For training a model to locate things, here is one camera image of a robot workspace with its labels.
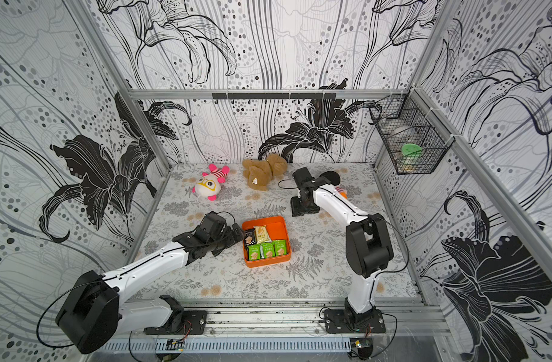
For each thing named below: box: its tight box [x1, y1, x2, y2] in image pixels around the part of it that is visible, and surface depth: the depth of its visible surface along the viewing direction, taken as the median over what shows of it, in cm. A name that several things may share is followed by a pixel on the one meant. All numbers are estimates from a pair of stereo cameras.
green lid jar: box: [401, 143, 423, 172], surface depth 80 cm
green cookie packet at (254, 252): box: [248, 244, 261, 261], surface depth 88 cm
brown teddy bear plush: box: [242, 153, 289, 191], surface depth 107 cm
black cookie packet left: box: [243, 227, 258, 251], surface depth 90 cm
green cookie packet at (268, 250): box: [262, 242, 276, 259], surface depth 88 cm
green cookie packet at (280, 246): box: [272, 239, 288, 257], surface depth 88 cm
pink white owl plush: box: [191, 163, 230, 202], surface depth 106 cm
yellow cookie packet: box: [253, 224, 273, 245], surface depth 92 cm
